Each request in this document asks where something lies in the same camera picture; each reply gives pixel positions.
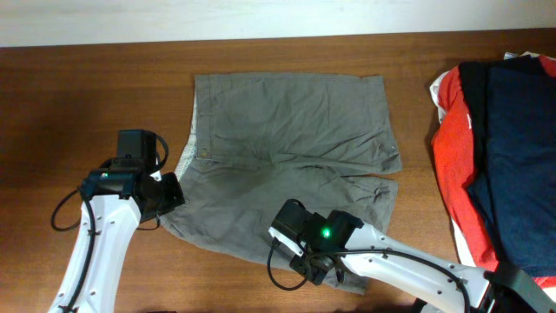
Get grey shorts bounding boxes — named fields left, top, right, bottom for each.
left=162, top=72, right=402, bottom=269

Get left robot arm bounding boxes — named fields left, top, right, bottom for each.
left=50, top=130, right=185, bottom=312

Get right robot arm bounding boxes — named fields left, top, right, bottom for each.
left=268, top=199, right=555, bottom=312

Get red garment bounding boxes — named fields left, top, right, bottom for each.
left=430, top=54, right=556, bottom=290

